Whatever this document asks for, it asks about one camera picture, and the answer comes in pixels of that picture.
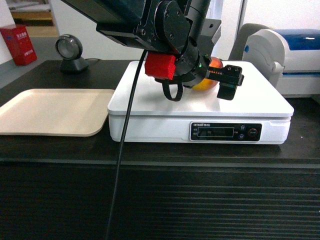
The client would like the black gripper red block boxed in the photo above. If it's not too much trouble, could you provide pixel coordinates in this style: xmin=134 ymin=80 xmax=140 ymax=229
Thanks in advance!
xmin=144 ymin=46 xmax=244 ymax=100

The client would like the beige plastic tray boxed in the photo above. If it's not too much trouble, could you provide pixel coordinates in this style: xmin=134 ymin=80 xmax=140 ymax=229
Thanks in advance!
xmin=0 ymin=88 xmax=114 ymax=137

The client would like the wooden shelf in background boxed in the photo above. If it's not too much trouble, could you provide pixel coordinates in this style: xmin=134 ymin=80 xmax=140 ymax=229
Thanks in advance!
xmin=6 ymin=0 xmax=58 ymax=37

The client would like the white digital checkout scale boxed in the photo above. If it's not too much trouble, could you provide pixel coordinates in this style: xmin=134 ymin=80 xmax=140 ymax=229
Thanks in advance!
xmin=107 ymin=60 xmax=295 ymax=146

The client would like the white receipt printer kiosk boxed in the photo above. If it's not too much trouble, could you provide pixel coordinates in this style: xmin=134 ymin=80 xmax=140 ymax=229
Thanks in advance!
xmin=206 ymin=0 xmax=243 ymax=60

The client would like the red fire extinguisher box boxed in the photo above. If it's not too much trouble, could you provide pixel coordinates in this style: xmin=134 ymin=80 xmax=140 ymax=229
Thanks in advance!
xmin=0 ymin=24 xmax=38 ymax=66

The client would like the black checkout counter cabinet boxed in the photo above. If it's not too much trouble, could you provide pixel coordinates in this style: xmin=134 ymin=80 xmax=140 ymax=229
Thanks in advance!
xmin=0 ymin=59 xmax=320 ymax=240

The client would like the white and blue label printer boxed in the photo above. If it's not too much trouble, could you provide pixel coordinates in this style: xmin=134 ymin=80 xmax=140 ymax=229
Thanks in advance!
xmin=242 ymin=29 xmax=320 ymax=97

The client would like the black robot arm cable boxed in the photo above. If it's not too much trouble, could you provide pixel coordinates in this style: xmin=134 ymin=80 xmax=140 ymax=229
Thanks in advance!
xmin=104 ymin=49 xmax=184 ymax=240

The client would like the black omnidirectional barcode scanner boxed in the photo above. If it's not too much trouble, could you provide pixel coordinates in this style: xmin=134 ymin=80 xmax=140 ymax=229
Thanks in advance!
xmin=55 ymin=34 xmax=89 ymax=74

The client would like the dark red yellow mango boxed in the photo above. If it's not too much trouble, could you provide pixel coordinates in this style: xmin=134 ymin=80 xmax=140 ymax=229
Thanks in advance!
xmin=192 ymin=57 xmax=224 ymax=91

